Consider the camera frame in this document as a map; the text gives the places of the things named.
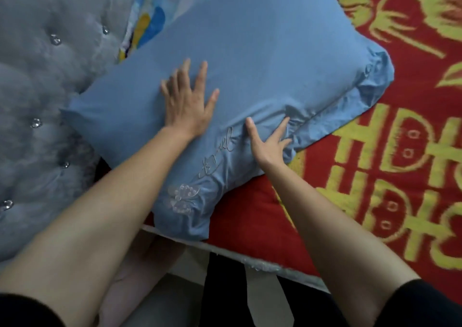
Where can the person's left hand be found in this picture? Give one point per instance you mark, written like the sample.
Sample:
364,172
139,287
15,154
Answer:
184,110

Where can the person's right hand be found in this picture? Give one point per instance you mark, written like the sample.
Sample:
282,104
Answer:
267,152

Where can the person's left thumb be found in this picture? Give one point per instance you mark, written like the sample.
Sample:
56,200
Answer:
211,101

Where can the person's right thumb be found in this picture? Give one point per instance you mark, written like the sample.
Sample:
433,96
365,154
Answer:
253,131

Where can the person's left little finger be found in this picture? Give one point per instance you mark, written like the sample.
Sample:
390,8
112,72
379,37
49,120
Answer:
165,91

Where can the person's left middle finger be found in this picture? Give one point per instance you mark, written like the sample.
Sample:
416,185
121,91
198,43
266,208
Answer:
186,76

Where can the blue embroidered pillow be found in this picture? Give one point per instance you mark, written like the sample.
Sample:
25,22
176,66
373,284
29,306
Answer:
274,49

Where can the person's left forearm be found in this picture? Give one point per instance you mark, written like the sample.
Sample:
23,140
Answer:
90,229

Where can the person's right forearm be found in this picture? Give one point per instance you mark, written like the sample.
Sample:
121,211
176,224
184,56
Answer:
335,247

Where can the colourful cartoon print pillow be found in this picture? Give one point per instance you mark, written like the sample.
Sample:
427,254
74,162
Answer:
148,16

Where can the grey tufted headboard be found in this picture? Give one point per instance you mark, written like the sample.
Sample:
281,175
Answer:
39,85

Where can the red blanket with yellow pattern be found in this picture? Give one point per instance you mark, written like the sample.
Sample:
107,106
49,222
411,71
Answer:
397,157

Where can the person's black trousers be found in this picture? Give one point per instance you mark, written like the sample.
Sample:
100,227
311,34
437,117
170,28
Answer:
223,294

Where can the pale pink cloth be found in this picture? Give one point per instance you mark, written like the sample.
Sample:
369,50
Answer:
137,276

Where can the person's black shirt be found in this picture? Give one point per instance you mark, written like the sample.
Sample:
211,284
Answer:
426,307

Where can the grey bed frame edge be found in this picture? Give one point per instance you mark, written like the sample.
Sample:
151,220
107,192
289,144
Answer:
252,262

